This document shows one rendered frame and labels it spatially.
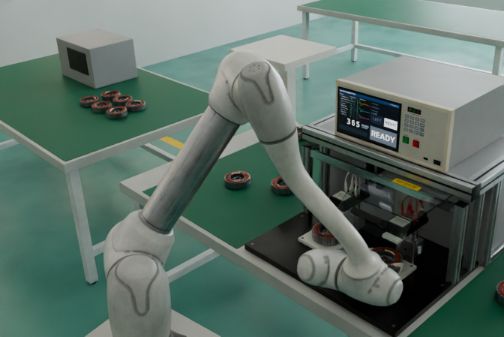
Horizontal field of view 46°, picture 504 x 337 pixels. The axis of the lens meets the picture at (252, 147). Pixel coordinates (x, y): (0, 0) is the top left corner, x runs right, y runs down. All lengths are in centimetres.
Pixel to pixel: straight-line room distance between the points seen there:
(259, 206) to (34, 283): 154
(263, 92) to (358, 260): 51
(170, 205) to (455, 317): 91
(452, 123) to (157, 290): 97
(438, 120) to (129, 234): 96
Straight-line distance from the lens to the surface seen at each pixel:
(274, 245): 215
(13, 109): 381
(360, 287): 163
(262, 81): 138
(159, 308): 157
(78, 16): 643
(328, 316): 193
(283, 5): 821
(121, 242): 170
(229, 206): 243
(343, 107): 208
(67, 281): 346
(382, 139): 202
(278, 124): 142
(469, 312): 198
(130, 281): 154
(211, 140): 158
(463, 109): 191
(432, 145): 192
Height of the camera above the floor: 198
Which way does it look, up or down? 25 degrees down
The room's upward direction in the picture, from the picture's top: 2 degrees counter-clockwise
